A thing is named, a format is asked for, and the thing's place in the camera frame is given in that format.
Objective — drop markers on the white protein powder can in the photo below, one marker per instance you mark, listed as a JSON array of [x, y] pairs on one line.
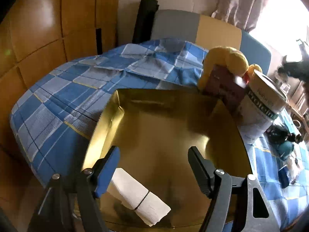
[[260, 107]]

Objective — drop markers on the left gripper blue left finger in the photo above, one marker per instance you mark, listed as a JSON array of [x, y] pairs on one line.
[[104, 169]]

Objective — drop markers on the grey yellow blue headboard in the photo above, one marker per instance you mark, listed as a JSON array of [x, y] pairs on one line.
[[208, 32]]

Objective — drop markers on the blue checked bedsheet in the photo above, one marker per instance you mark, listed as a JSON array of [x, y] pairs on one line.
[[54, 120]]

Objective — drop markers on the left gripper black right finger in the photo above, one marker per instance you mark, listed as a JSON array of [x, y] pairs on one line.
[[203, 171]]

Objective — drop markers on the gold tray box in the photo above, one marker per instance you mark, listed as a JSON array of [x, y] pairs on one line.
[[154, 130]]

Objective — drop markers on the teal plush toy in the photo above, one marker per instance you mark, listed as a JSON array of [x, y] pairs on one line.
[[285, 149]]

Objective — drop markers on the brown purple box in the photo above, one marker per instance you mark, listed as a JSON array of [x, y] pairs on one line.
[[227, 87]]

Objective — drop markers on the wooden wardrobe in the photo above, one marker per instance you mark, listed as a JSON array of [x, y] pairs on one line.
[[37, 36]]

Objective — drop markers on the yellow giraffe plush toy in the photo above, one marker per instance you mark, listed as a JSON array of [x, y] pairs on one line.
[[230, 58]]

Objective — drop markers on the white towel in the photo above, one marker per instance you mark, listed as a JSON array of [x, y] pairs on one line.
[[134, 196]]

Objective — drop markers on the black rolled mat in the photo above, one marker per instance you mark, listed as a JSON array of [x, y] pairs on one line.
[[144, 21]]

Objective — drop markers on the blue tissue pack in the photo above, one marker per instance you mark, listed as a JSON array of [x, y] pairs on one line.
[[283, 175]]

